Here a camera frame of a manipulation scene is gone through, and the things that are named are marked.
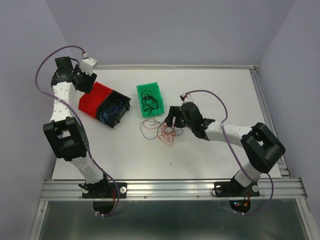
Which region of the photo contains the aluminium rail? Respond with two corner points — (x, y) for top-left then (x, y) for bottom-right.
(40, 178), (308, 201)
(249, 69), (292, 179)
(96, 64), (258, 70)

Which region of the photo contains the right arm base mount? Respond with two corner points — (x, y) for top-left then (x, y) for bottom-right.
(211, 181), (260, 198)

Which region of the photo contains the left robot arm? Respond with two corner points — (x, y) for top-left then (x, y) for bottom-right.
(43, 55), (112, 199)

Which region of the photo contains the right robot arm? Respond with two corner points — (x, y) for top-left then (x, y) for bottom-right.
(164, 102), (286, 197)

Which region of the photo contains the black cable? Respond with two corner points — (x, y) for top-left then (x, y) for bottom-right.
(140, 89), (161, 117)

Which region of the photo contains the aluminium front rail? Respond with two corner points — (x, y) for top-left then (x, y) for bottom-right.
(40, 178), (308, 201)

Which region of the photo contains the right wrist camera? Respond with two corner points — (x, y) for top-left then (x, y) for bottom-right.
(180, 92), (194, 104)

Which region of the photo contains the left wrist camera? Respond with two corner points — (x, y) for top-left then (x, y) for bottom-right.
(79, 57), (98, 76)

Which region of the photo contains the black plastic bin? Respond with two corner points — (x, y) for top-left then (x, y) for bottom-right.
(96, 90), (131, 129)

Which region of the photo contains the green plastic bin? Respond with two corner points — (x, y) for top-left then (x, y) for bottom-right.
(136, 82), (165, 118)

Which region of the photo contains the red plastic bin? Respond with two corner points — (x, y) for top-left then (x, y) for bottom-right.
(78, 82), (113, 118)

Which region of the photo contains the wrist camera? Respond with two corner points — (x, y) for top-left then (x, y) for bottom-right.
(79, 57), (98, 76)
(180, 92), (194, 104)

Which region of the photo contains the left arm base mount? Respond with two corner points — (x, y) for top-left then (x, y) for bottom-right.
(78, 182), (128, 199)

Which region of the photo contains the aluminium right rail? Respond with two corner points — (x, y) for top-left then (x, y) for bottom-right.
(249, 69), (292, 179)

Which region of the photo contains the aluminium back rail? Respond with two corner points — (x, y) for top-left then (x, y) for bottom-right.
(96, 64), (258, 70)

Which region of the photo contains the orange cable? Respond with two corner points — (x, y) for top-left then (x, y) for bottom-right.
(143, 116), (186, 147)

